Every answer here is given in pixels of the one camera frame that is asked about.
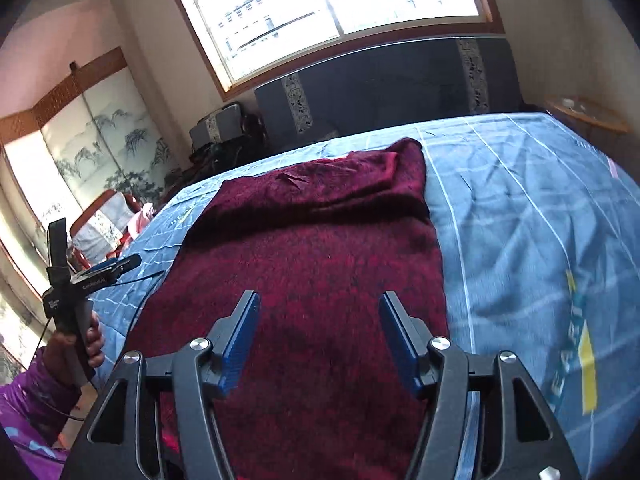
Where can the dark long sofa back cushion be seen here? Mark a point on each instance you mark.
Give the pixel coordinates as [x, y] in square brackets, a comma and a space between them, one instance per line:
[388, 86]

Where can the person's left hand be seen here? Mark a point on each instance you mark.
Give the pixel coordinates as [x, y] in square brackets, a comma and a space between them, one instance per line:
[71, 360]

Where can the painted folding screen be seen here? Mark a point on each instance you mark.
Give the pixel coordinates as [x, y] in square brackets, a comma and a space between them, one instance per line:
[89, 152]

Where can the red wooden armchair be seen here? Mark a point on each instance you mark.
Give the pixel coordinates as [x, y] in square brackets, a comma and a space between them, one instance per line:
[102, 224]

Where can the large wooden framed window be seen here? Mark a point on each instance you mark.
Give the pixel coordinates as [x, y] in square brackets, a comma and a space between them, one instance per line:
[245, 43]

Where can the small dark chair cushion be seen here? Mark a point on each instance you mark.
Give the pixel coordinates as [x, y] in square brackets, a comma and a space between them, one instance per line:
[217, 127]

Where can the small wooden side table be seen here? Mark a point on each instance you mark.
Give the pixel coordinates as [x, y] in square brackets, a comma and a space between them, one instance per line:
[589, 112]

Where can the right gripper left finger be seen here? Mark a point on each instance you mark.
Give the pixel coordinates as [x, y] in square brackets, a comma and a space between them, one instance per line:
[121, 438]

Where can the dark red knitted sweater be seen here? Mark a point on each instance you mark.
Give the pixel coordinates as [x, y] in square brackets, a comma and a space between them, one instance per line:
[320, 242]

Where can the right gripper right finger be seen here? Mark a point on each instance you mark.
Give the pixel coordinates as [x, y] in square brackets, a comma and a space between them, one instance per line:
[518, 437]

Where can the blue checked bed sheet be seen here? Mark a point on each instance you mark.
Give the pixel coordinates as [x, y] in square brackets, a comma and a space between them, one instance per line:
[540, 236]

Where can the pink clothes pile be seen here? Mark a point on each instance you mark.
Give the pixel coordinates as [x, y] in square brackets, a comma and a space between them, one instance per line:
[140, 220]

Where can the black bag near sofa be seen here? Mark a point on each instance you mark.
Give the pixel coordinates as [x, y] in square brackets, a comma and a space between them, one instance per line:
[218, 157]

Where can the purple jacket left sleeve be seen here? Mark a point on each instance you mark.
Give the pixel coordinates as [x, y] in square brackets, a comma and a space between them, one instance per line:
[34, 410]

